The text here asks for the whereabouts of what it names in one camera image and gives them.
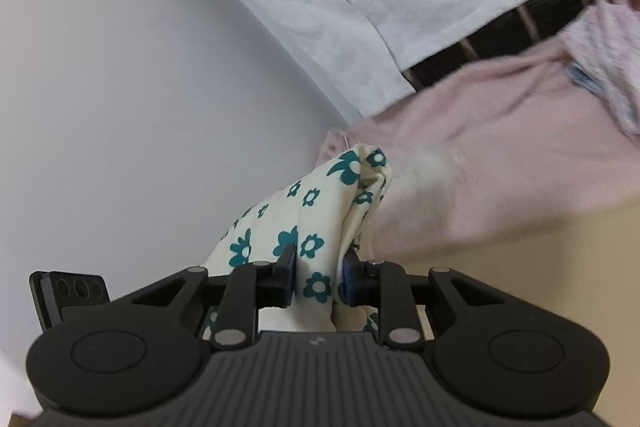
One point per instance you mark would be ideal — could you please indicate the white small-floral garment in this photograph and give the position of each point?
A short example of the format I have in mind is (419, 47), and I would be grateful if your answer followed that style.
(615, 57)

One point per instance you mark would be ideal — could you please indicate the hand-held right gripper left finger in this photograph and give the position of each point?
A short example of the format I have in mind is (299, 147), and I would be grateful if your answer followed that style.
(287, 277)

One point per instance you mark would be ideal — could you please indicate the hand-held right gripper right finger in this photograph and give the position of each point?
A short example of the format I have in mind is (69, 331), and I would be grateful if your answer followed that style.
(350, 282)

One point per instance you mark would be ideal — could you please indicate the pink fleece blanket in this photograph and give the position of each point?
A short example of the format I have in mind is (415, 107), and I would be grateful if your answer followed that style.
(500, 147)

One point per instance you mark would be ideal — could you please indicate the cream green-flower garment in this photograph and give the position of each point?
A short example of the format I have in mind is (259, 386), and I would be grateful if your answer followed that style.
(280, 217)

